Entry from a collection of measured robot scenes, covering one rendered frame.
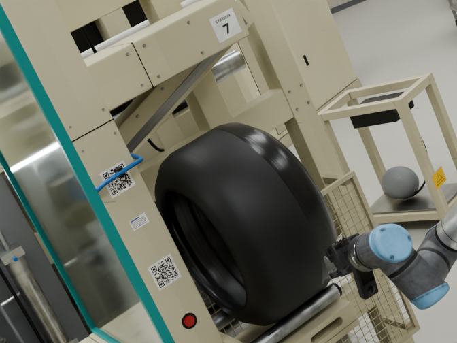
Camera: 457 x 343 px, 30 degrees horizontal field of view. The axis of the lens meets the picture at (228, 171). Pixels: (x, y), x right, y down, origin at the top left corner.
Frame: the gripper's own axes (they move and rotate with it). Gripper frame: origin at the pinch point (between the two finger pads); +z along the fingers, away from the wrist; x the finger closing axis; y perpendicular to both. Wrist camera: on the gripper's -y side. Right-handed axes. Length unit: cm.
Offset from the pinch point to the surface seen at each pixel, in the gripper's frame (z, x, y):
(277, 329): 22.5, 13.4, -7.1
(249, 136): 6.3, 0.2, 43.9
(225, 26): 26, -19, 81
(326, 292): 22.6, -5.5, -5.2
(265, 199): -1.2, 8.1, 25.7
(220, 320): 48, 19, 1
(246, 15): 39, -35, 86
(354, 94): 218, -168, 71
